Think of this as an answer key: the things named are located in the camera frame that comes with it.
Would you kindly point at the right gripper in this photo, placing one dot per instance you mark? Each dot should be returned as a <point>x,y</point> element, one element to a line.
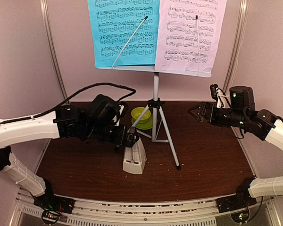
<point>203,107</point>

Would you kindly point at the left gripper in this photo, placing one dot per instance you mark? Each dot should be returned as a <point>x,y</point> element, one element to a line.
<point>130,141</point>

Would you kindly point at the grey metronome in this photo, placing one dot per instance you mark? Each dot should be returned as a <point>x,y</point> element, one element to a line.
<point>135,158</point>

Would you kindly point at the white music stand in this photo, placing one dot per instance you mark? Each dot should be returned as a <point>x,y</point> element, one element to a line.
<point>155,103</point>

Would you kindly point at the purple sheet music page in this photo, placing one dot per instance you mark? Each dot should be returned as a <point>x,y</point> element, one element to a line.
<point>188,36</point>

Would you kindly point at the blue sheet music page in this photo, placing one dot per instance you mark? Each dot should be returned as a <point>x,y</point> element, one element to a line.
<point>124,32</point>

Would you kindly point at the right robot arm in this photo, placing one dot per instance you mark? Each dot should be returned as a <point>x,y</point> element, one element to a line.
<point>238,110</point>

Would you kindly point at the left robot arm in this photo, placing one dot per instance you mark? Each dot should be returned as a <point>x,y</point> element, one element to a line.
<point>98,120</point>

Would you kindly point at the green plastic plate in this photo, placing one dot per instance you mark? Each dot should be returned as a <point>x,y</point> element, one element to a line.
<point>148,124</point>

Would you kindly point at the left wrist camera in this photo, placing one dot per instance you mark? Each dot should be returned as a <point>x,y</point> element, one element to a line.
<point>122,111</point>

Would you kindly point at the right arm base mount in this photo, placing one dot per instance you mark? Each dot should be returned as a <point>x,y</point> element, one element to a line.
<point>239,208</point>

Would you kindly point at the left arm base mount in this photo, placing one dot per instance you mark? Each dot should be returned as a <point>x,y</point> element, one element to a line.
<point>54,208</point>

